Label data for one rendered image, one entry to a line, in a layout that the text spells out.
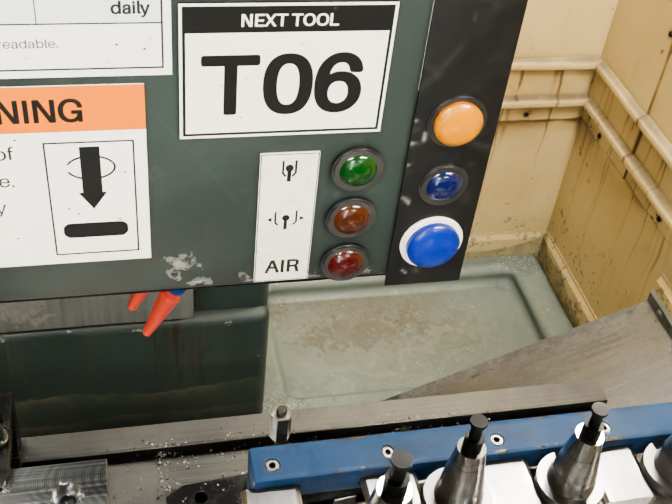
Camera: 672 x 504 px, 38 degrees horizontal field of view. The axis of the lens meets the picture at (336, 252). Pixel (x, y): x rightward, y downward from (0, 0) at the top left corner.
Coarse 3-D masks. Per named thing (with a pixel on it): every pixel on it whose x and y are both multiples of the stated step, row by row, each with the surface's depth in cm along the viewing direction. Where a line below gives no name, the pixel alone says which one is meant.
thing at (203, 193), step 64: (192, 0) 41; (256, 0) 42; (320, 0) 42; (384, 128) 48; (192, 192) 48; (256, 192) 49; (320, 192) 50; (384, 192) 51; (192, 256) 51; (320, 256) 53; (384, 256) 54
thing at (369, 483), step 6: (378, 474) 89; (384, 474) 89; (414, 474) 89; (360, 480) 88; (366, 480) 88; (372, 480) 88; (414, 480) 89; (366, 486) 88; (372, 486) 88; (414, 486) 88; (366, 492) 87; (414, 492) 88; (420, 492) 88; (366, 498) 87; (414, 498) 87; (420, 498) 87
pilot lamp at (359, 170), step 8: (352, 160) 48; (360, 160) 48; (368, 160) 48; (344, 168) 48; (352, 168) 48; (360, 168) 48; (368, 168) 48; (376, 168) 49; (344, 176) 49; (352, 176) 48; (360, 176) 49; (368, 176) 49; (352, 184) 49; (360, 184) 49
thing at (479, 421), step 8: (472, 416) 80; (480, 416) 81; (472, 424) 80; (480, 424) 80; (472, 432) 81; (480, 432) 80; (464, 440) 82; (472, 440) 81; (480, 440) 81; (464, 448) 82; (472, 448) 81; (480, 448) 81
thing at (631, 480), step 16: (608, 448) 94; (624, 448) 94; (608, 464) 92; (624, 464) 92; (608, 480) 91; (624, 480) 91; (640, 480) 91; (608, 496) 89; (624, 496) 89; (640, 496) 90; (656, 496) 90
